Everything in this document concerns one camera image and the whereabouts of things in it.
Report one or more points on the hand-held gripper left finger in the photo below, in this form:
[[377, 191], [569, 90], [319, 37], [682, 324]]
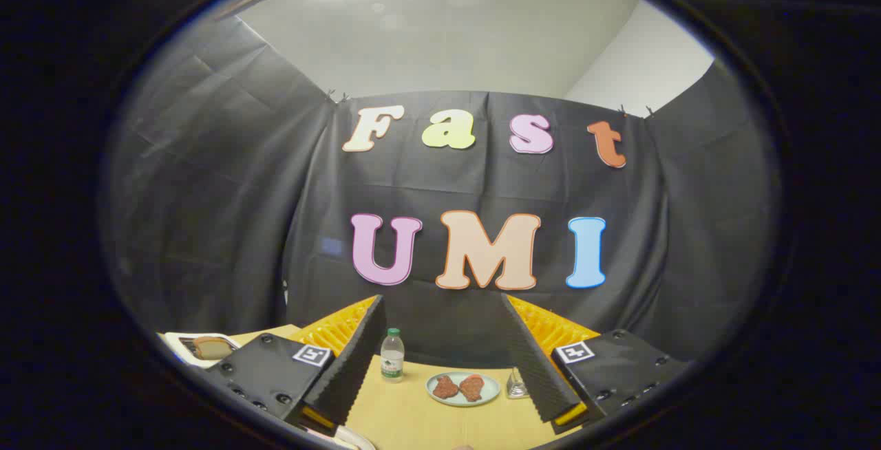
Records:
[[354, 374]]

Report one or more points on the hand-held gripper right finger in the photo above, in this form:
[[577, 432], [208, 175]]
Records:
[[537, 374]]

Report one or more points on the toasted bread slice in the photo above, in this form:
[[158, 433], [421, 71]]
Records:
[[212, 347]]

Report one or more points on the clear utensil holder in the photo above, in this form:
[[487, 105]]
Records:
[[516, 387]]

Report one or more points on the clear plastic water bottle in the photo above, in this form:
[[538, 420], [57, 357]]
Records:
[[392, 360]]

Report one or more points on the pale blue oval plate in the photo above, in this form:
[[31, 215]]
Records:
[[492, 387]]

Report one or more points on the reddish brown meat patty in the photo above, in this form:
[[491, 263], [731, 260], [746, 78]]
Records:
[[472, 388]]

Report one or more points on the dark brown meat patty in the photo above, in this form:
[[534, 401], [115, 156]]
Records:
[[445, 387]]

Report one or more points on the white toaster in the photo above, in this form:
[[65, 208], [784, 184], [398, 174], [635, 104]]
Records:
[[199, 363]]

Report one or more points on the black backdrop cloth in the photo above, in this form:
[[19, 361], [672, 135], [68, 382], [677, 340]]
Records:
[[241, 195]]

